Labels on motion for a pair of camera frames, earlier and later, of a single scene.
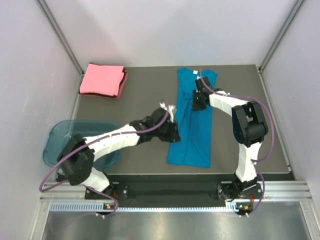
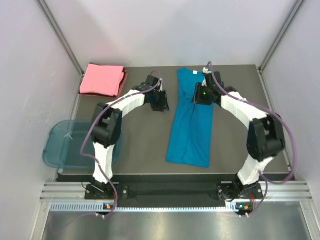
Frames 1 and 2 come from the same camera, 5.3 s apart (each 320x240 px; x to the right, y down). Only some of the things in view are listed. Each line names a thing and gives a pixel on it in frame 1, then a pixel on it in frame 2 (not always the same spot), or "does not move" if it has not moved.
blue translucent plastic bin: x=60 y=131 does not move
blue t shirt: x=194 y=126 does not move
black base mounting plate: x=224 y=191 does not move
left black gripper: x=173 y=135 -> x=163 y=105
